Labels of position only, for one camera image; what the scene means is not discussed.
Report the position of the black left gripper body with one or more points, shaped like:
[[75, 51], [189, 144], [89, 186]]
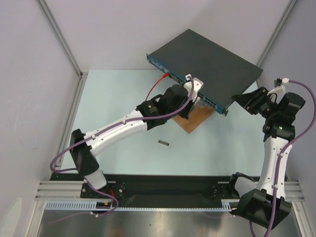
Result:
[[186, 109]]

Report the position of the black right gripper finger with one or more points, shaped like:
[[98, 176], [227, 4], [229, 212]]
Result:
[[249, 106], [246, 97]]

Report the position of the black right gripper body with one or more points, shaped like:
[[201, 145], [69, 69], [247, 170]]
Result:
[[250, 104]]

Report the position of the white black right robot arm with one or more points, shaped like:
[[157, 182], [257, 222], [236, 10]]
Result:
[[263, 202]]

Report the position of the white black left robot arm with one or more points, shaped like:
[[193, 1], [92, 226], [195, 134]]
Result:
[[177, 100]]

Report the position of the wooden base board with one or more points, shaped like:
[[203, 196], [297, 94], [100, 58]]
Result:
[[196, 118]]

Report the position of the silver transceiver module on table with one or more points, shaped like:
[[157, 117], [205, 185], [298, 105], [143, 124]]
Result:
[[163, 143]]

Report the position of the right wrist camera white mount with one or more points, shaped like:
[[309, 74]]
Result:
[[279, 86]]

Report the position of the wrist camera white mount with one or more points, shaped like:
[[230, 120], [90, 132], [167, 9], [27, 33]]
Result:
[[193, 86], [279, 86]]

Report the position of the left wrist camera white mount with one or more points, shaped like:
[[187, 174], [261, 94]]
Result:
[[193, 86]]

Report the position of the blue black network switch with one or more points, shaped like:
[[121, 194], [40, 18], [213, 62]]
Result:
[[223, 73]]

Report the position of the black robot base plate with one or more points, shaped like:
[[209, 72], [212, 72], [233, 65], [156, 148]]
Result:
[[163, 191]]

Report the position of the aluminium frame post right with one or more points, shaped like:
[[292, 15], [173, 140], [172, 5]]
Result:
[[277, 31]]

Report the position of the aluminium frame post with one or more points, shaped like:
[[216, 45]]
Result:
[[43, 6], [277, 31]]

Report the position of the aluminium frame post left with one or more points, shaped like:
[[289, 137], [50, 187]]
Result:
[[43, 6]]

